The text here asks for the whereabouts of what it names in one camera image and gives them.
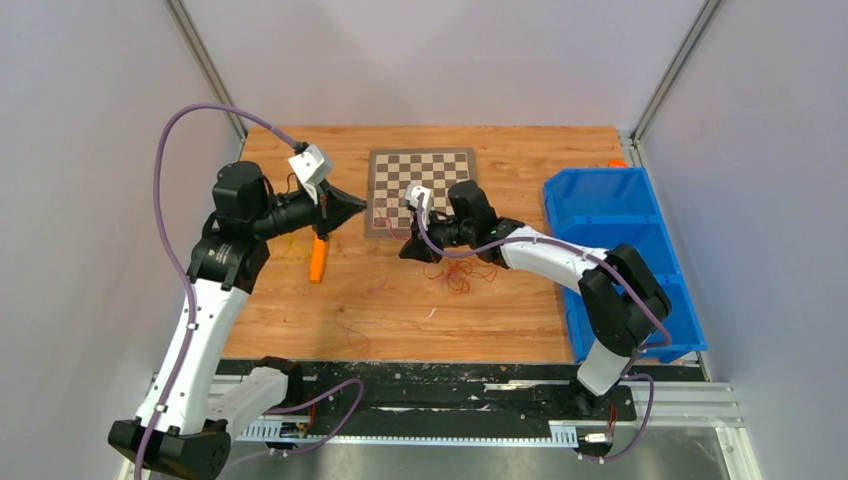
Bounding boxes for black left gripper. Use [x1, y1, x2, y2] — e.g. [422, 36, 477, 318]
[250, 177, 366, 241]

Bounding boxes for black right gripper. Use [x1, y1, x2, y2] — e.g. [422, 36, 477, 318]
[401, 206, 476, 264]

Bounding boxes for orange cable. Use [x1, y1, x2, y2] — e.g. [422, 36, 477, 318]
[423, 258, 498, 296]

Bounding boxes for yellow cable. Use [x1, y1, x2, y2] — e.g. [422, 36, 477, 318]
[274, 235, 313, 261]

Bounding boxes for pink cable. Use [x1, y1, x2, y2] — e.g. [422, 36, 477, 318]
[334, 203, 412, 356]

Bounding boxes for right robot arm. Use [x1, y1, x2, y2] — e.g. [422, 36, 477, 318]
[399, 180, 672, 418]

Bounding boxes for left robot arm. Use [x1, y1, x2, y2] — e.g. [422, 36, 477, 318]
[108, 160, 367, 479]

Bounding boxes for orange plastic carrot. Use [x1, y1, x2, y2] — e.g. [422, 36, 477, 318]
[309, 236, 329, 284]

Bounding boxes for wooden chessboard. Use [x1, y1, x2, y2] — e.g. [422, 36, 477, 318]
[364, 147, 478, 240]

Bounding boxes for blue plastic bin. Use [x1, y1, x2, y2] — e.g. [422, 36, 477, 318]
[541, 166, 709, 364]

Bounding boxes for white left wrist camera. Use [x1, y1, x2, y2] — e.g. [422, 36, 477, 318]
[288, 145, 334, 185]

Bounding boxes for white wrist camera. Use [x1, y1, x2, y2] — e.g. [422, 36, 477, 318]
[288, 145, 334, 185]
[404, 184, 433, 213]

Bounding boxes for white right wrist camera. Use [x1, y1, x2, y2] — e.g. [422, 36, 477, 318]
[404, 184, 433, 213]

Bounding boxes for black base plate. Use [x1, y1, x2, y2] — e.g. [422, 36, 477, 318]
[221, 360, 707, 439]

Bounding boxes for right aluminium frame post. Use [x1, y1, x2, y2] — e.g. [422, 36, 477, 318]
[630, 0, 725, 144]

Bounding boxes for aluminium frame post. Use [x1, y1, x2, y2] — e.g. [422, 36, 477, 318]
[630, 0, 725, 144]
[163, 0, 235, 106]

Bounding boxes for white slotted cable duct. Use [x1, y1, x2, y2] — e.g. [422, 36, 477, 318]
[238, 422, 579, 448]

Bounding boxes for left aluminium frame post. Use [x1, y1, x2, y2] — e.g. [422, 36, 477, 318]
[163, 0, 235, 106]

